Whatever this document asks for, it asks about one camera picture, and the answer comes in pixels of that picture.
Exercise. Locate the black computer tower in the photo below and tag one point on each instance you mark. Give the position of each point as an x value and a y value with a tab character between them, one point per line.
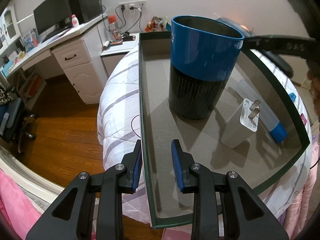
85	2

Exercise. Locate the leopard print cloth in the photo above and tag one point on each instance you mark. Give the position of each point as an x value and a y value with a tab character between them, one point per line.
3	97

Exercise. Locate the small white bedside table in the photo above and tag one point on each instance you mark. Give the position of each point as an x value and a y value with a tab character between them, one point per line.
117	50

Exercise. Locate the pink and white bottle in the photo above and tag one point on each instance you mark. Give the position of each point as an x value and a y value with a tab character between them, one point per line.
75	21

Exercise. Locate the colourful snack bag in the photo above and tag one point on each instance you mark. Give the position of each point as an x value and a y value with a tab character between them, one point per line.
155	23

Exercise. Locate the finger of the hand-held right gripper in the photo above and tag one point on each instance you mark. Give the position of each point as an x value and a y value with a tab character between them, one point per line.
230	22
275	43

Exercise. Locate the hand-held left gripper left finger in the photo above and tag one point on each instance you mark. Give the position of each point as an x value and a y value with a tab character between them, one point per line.
137	167

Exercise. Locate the white desk with drawers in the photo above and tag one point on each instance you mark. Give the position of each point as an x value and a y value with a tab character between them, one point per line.
75	62

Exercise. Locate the black office chair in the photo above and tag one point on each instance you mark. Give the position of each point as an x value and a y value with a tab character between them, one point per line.
12	120

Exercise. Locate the white wall socket strip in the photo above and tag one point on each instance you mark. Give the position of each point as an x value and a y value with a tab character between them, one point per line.
132	5

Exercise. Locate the pink blanket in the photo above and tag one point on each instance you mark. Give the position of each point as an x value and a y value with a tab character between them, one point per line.
15	200

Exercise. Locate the white lint roller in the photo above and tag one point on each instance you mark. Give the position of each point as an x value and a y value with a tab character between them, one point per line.
106	45

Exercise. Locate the small black device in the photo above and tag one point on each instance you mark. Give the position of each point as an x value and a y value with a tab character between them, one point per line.
128	38

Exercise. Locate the clear bottle with red cap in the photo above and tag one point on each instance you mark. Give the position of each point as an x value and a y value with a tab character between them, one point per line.
113	27

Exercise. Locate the teal bag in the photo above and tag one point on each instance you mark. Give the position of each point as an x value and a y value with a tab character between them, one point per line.
168	27

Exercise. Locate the black computer monitor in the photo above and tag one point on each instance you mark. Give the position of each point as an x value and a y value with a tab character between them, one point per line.
50	15

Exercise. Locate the blue and white carton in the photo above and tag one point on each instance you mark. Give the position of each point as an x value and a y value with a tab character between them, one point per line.
29	40

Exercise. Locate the blue and black cup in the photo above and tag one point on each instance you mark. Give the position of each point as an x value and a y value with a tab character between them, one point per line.
200	62

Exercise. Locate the clear tube with blue cap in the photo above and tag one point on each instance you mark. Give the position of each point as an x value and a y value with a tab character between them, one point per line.
277	132

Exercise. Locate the white glass-door cabinet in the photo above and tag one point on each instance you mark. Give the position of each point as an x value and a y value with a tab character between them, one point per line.
10	22

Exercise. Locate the black keyboard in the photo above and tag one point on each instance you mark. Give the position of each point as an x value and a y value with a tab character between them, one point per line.
53	35

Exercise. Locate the white charger plug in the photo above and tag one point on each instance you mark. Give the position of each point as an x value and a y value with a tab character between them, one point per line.
235	130

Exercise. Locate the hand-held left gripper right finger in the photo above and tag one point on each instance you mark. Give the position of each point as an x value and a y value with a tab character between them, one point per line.
176	165

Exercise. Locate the pink printed quilt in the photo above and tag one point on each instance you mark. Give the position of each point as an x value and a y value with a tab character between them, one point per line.
300	205

